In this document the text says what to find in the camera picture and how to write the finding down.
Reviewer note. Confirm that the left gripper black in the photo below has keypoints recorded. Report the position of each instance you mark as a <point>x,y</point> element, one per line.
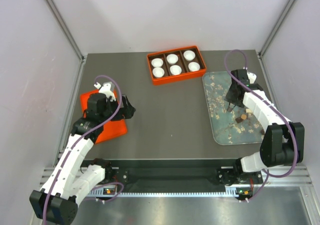
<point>126,112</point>

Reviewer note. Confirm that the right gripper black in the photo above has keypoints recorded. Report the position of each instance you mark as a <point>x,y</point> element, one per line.
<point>229,97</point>

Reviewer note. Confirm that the metal tongs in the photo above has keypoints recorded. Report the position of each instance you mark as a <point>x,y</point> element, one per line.
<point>230,107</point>

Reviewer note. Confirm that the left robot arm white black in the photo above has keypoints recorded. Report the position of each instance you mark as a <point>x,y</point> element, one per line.
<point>60,196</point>

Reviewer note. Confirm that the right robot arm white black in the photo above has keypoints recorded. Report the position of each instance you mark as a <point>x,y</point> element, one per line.
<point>283,140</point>

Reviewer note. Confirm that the blue floral tray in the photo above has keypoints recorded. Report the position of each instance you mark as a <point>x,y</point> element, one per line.
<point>226,131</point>

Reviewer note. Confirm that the orange box lid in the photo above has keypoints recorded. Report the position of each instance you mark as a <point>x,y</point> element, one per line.
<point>112,129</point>

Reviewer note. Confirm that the white paper cup front left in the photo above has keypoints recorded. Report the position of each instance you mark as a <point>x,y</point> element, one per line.
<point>158,72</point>

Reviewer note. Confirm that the white paper cup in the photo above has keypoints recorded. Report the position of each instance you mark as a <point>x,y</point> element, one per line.
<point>172,59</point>
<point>175,70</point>
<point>157,62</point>
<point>189,55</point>
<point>158,72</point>
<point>194,66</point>

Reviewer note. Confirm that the white paper cup back left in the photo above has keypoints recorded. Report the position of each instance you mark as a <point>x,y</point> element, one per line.
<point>157,62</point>

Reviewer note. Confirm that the white paper cup front right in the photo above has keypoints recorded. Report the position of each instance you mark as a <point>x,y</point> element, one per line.
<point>194,66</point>

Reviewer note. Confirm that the orange compartment box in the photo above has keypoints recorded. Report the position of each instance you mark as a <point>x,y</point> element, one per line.
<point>186,74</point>

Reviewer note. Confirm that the white paper cup front middle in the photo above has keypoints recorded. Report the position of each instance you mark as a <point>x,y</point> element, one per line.
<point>175,70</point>

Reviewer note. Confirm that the white paper cup back middle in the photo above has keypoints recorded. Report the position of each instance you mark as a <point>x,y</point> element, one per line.
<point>172,59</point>

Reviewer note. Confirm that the white paper cup back right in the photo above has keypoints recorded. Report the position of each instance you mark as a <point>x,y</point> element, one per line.
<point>189,55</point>

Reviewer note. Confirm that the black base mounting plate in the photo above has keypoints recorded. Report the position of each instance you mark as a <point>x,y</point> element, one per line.
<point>219,176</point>

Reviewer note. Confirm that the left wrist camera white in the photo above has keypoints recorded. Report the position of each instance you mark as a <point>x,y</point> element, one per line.
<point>107,89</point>

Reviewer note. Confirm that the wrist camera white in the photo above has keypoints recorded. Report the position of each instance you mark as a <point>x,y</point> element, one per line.
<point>107,89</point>
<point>252,77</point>

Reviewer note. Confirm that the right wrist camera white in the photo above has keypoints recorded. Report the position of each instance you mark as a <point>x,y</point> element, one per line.
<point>252,77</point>

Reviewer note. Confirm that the grey slotted cable duct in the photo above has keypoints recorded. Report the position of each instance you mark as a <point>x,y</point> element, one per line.
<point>108,192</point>

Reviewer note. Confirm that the aluminium frame rail front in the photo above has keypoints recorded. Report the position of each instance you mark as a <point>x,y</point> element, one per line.
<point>298,178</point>

